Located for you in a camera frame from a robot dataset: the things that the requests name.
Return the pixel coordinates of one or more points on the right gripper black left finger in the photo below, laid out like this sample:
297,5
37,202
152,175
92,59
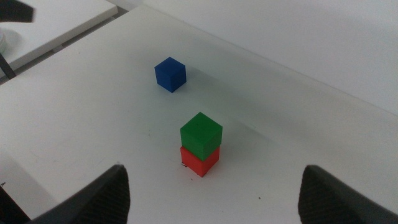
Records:
99,199

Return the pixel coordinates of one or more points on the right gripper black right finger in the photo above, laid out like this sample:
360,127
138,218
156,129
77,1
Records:
329,199

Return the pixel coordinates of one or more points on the red cube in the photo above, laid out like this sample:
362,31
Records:
199,165

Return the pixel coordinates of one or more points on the green cube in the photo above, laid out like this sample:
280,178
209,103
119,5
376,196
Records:
200,133

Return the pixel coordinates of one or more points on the blue cube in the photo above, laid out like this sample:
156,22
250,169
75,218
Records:
170,74

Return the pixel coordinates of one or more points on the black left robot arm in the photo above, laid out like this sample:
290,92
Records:
14,11

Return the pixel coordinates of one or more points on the black stand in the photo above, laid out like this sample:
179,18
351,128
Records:
11,210

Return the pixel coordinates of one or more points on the thin black rod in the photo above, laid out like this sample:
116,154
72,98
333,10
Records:
7,67

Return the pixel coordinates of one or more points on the white side table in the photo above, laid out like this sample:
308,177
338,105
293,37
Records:
62,21

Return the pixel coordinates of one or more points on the white round container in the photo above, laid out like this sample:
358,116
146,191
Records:
2,40

